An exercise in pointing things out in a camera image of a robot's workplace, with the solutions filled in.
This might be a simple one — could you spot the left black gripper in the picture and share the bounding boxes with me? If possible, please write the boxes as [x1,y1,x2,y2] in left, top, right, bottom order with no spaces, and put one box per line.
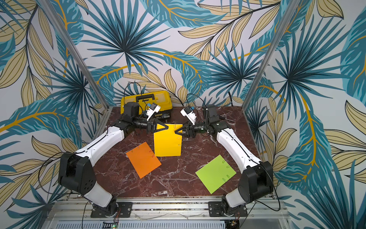
[133,116,169,134]

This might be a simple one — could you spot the yellow paper sheet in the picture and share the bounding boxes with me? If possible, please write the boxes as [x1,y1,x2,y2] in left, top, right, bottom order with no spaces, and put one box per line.
[154,124,183,157]

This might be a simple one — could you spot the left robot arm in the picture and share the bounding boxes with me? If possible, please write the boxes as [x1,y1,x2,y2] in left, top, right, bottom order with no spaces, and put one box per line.
[58,102,168,218]

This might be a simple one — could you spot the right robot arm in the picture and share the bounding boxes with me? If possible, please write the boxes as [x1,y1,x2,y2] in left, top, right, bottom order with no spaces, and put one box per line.
[175,106,275,216]

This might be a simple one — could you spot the yellow black toolbox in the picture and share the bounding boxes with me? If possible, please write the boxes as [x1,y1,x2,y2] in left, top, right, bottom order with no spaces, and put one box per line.
[121,91,173,120]

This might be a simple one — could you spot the orange paper sheet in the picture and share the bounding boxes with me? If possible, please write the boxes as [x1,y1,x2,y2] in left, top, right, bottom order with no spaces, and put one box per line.
[126,142,161,179]

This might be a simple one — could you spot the lime green paper sheet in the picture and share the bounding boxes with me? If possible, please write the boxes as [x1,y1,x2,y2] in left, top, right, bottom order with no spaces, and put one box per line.
[196,155,236,194]

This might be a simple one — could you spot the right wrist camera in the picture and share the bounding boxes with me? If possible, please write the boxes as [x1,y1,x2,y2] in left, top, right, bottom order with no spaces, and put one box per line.
[180,107,197,126]

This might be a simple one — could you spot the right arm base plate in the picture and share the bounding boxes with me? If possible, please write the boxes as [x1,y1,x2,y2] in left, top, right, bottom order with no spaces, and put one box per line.
[208,201,248,217]

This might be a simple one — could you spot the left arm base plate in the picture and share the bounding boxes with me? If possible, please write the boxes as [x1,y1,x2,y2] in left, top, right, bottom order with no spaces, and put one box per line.
[91,202,132,218]

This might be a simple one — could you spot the left aluminium corner post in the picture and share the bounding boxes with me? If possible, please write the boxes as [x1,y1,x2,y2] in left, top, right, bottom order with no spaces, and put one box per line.
[39,0,109,110]

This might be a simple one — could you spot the aluminium corner post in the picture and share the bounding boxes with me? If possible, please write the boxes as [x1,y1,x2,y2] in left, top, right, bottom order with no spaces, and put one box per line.
[39,0,109,110]
[242,0,300,112]

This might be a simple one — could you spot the aluminium front frame rail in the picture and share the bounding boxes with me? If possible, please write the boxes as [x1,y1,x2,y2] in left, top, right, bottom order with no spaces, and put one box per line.
[42,196,294,229]

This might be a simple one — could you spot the right aluminium corner post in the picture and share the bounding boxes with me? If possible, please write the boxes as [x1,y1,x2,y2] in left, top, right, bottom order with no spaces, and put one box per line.
[242,0,300,112]

